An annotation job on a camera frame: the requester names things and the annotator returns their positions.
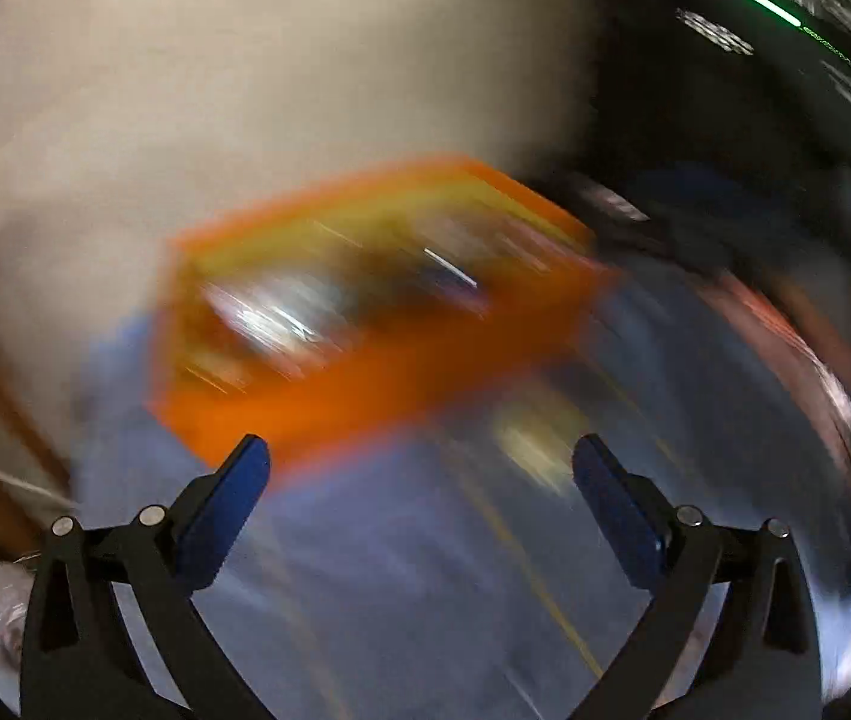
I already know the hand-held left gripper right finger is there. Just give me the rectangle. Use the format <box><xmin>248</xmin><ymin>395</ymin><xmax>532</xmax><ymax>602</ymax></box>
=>
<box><xmin>571</xmin><ymin>433</ymin><xmax>824</xmax><ymax>720</ymax></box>

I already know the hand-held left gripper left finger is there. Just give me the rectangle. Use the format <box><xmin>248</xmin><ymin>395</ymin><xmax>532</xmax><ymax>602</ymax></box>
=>
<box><xmin>18</xmin><ymin>433</ymin><xmax>272</xmax><ymax>720</ymax></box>

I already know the pale yellow snack packet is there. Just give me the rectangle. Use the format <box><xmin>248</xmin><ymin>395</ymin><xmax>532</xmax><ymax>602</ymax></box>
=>
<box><xmin>493</xmin><ymin>409</ymin><xmax>586</xmax><ymax>497</ymax></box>

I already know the pile of snack packets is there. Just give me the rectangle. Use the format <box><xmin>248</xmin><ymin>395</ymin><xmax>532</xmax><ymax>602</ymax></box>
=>
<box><xmin>196</xmin><ymin>217</ymin><xmax>494</xmax><ymax>391</ymax></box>

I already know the orange storage box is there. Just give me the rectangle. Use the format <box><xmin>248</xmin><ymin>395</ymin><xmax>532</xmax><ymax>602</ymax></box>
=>
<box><xmin>148</xmin><ymin>154</ymin><xmax>622</xmax><ymax>477</ymax></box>

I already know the blue quilted cloth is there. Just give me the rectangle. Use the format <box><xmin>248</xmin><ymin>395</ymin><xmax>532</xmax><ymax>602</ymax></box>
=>
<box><xmin>73</xmin><ymin>262</ymin><xmax>851</xmax><ymax>720</ymax></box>

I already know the white cable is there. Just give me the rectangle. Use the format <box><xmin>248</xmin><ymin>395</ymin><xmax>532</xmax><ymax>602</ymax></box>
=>
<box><xmin>0</xmin><ymin>427</ymin><xmax>83</xmax><ymax>505</ymax></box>

